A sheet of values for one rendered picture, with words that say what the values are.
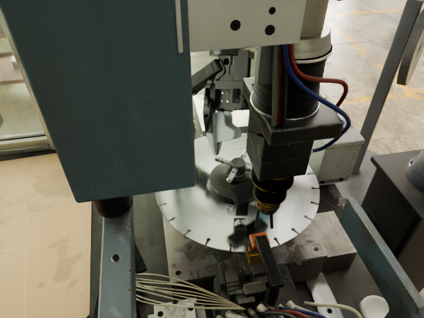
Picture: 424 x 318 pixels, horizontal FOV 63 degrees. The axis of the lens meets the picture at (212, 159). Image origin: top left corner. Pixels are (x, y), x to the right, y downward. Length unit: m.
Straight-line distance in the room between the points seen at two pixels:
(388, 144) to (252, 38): 2.35
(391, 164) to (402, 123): 1.67
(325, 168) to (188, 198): 0.44
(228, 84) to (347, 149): 0.42
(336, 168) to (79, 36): 0.85
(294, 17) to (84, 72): 0.15
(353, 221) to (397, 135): 2.06
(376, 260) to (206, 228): 0.28
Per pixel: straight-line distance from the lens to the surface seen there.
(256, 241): 0.58
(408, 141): 2.68
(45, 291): 0.87
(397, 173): 1.15
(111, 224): 0.54
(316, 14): 0.34
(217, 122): 0.70
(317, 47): 0.35
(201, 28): 0.24
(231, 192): 0.59
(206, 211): 0.66
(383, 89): 1.91
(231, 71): 0.70
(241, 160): 0.68
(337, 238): 0.83
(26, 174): 1.14
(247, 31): 0.25
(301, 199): 0.70
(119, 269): 0.49
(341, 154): 0.98
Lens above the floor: 1.45
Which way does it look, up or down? 42 degrees down
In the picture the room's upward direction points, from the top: straight up
